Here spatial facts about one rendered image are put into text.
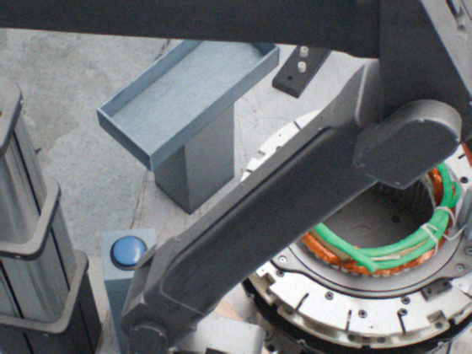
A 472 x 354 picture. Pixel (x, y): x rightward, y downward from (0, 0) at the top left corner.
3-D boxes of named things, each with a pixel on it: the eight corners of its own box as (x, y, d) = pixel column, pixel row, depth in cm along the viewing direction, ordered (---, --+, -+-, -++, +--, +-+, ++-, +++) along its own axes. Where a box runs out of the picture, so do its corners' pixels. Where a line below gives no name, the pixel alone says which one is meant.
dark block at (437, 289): (420, 292, 137) (421, 286, 135) (445, 280, 137) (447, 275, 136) (426, 302, 136) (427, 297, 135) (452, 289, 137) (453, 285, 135)
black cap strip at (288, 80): (344, 34, 195) (345, 26, 193) (297, 99, 189) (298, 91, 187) (318, 22, 196) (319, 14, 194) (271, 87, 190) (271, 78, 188)
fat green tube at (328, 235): (379, 274, 133) (381, 266, 131) (349, 287, 132) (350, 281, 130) (313, 176, 140) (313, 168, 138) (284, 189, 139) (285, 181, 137)
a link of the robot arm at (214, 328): (152, 244, 105) (128, 323, 100) (276, 270, 103) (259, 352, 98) (150, 312, 114) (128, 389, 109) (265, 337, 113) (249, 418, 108)
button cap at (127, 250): (143, 238, 149) (142, 234, 148) (145, 265, 147) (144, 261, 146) (113, 240, 149) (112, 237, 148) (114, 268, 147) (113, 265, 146)
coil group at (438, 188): (448, 204, 141) (454, 186, 138) (435, 210, 141) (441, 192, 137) (420, 165, 144) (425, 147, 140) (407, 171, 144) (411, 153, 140)
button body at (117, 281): (164, 306, 172) (154, 227, 150) (168, 351, 168) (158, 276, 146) (118, 310, 172) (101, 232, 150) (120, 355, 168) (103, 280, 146)
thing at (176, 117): (226, 115, 188) (225, 2, 163) (274, 154, 184) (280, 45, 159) (115, 208, 180) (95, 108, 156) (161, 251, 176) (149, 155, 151)
